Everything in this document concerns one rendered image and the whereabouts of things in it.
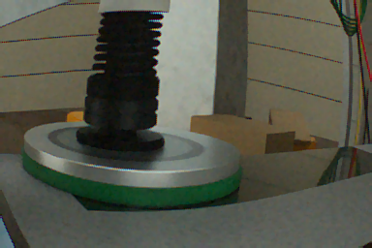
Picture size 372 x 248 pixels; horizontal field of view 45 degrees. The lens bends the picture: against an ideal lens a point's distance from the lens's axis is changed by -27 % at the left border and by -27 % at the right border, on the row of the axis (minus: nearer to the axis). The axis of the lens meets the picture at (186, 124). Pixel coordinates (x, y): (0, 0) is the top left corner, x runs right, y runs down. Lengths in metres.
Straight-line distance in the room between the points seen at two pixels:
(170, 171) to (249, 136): 0.65
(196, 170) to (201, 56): 0.82
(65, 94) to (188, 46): 5.98
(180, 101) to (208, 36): 0.16
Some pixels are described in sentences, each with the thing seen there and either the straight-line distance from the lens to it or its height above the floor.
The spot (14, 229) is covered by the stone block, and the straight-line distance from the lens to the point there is 0.34.
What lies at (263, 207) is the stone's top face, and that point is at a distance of 0.44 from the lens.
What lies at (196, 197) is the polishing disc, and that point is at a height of 0.87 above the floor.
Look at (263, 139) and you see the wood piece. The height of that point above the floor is 0.82.
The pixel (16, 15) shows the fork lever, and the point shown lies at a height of 1.01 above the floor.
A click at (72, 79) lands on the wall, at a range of 7.22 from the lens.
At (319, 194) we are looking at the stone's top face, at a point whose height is 0.87.
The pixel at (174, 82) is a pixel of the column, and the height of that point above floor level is 0.88.
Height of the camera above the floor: 0.99
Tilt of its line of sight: 9 degrees down
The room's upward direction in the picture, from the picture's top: 5 degrees clockwise
